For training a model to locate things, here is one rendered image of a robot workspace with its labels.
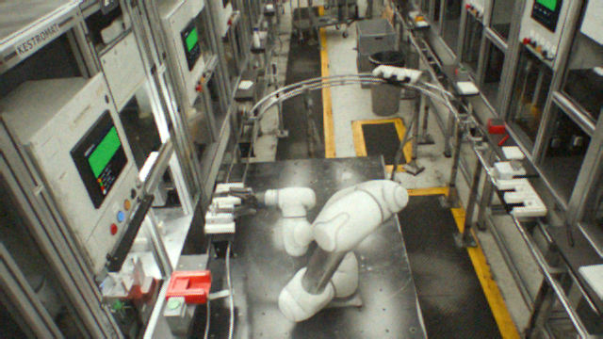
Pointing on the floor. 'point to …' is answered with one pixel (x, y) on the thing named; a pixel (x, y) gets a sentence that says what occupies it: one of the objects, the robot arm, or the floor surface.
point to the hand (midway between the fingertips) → (220, 202)
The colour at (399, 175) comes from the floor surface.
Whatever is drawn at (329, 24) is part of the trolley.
